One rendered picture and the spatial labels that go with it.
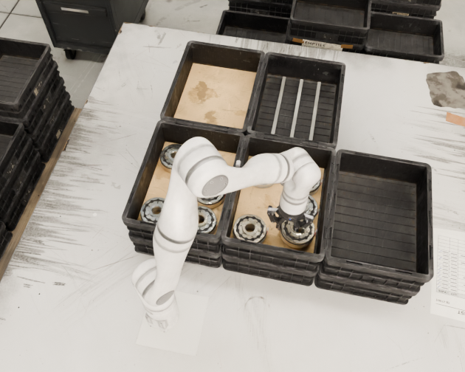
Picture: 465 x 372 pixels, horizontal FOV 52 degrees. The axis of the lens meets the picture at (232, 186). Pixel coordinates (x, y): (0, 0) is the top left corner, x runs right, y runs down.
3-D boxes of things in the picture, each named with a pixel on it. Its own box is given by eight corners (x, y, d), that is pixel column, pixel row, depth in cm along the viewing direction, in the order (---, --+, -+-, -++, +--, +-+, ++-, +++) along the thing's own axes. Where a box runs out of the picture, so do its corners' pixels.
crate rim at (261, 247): (322, 263, 135) (324, 260, 133) (219, 243, 139) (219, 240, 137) (335, 152, 157) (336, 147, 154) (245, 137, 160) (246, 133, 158)
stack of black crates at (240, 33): (287, 49, 293) (291, 18, 274) (280, 84, 277) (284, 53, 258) (224, 40, 297) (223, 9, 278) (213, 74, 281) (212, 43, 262)
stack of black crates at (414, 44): (421, 66, 286) (442, 19, 257) (421, 103, 270) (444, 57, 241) (353, 57, 289) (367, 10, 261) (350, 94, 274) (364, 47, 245)
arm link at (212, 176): (299, 168, 106) (277, 143, 110) (208, 170, 88) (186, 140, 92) (277, 197, 111) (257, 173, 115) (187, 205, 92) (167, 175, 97)
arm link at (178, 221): (175, 135, 93) (148, 220, 109) (198, 167, 88) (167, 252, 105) (213, 130, 99) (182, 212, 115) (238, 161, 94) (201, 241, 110)
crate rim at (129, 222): (219, 243, 139) (219, 240, 137) (121, 224, 142) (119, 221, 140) (245, 137, 160) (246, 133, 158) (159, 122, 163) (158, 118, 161)
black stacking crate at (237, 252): (317, 275, 144) (323, 260, 134) (221, 257, 147) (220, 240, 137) (329, 169, 165) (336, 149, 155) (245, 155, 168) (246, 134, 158)
